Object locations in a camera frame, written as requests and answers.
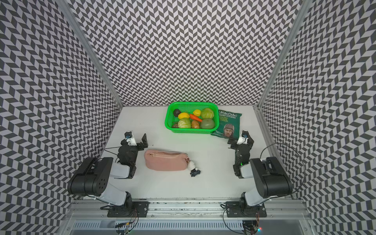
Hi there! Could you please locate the pink corduroy pouch bag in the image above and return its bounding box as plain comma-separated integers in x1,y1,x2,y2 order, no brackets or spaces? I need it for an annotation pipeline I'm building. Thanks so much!
144,150,190,171

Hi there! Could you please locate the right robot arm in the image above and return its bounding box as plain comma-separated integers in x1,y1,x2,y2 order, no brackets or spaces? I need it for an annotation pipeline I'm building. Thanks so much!
228,137,293,209

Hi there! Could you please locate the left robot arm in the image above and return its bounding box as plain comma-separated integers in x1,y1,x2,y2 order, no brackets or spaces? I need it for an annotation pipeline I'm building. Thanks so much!
67,131,148,213

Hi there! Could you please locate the green chips bag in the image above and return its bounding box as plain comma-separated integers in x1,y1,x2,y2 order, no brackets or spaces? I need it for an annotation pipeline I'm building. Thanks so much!
211,110,242,139

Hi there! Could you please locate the green apple toy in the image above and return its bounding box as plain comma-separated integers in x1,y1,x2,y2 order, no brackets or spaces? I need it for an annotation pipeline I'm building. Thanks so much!
200,118,215,129

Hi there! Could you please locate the green cabbage toy back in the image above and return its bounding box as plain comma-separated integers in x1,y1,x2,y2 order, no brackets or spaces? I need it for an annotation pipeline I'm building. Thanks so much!
200,108,214,119

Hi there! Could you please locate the green cabbage toy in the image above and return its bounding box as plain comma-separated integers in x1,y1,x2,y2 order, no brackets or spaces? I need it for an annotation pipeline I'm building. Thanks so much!
178,117,192,128
200,108,214,119

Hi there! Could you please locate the brown potato toy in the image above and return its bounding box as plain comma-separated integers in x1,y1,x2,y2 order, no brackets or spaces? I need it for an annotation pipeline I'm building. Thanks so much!
191,120,200,129

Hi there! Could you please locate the yellow lemon toy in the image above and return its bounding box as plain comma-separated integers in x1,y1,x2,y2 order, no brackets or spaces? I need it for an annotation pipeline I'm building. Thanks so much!
193,109,201,117

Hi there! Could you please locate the green cabbage toy front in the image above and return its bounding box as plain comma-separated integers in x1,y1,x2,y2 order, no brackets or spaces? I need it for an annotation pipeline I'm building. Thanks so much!
178,117,192,128

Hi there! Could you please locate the dark avocado toy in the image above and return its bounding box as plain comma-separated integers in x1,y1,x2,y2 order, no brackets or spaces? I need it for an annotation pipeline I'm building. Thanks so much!
173,109,181,117

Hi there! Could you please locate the green plastic basket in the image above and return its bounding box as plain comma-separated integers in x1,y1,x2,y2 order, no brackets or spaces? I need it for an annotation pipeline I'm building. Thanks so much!
164,102,219,134

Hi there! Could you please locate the orange carrot toy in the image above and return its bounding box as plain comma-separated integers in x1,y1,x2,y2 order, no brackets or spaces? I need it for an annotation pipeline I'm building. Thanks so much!
190,114,202,122

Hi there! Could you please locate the yellow bell pepper toy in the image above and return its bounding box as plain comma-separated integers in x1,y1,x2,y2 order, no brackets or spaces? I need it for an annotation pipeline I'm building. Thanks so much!
178,112,190,120

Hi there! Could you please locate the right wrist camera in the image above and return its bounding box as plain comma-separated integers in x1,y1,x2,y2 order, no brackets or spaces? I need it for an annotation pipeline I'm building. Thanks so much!
237,130,249,145

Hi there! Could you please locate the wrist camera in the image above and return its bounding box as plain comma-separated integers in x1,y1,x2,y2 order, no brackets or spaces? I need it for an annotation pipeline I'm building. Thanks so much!
124,131,137,146
237,130,249,145

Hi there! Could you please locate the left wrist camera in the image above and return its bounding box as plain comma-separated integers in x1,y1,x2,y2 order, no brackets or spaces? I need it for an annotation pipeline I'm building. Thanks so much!
124,131,137,146

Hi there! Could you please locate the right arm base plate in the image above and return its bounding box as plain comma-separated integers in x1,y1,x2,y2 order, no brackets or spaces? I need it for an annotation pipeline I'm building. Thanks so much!
225,201,267,218

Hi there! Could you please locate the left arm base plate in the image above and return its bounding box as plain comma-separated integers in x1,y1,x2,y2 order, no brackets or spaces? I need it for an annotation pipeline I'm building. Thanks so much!
107,201,150,218

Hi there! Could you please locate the aluminium front rail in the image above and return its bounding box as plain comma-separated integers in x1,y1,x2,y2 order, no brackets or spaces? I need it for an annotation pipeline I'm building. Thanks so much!
63,199,312,221

